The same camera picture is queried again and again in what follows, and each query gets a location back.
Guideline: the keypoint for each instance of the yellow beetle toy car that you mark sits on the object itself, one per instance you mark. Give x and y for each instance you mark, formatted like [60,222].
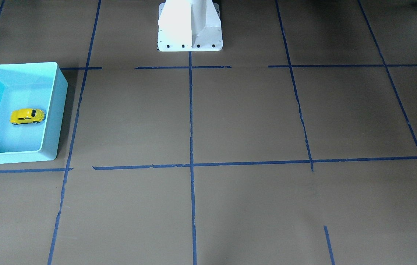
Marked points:
[27,116]

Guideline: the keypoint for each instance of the light blue plastic bin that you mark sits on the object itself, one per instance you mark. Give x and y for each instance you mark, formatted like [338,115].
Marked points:
[32,102]

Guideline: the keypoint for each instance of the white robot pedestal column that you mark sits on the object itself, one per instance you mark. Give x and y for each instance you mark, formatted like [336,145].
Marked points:
[189,26]

